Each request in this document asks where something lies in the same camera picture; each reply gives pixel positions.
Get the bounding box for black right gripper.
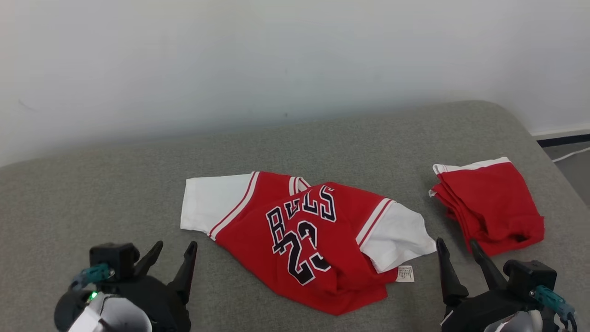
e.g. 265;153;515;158
436;237;543;332

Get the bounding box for dark wall baseboard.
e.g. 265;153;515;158
537;133;590;148

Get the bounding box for black cable teal plug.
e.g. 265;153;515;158
70;264;111;290
530;286;578;332

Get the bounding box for red Bulls shorts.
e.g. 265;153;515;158
429;157;545;257

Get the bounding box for red white Bulls jersey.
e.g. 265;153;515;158
180;171;437;316

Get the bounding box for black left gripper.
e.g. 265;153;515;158
54;241;198;332

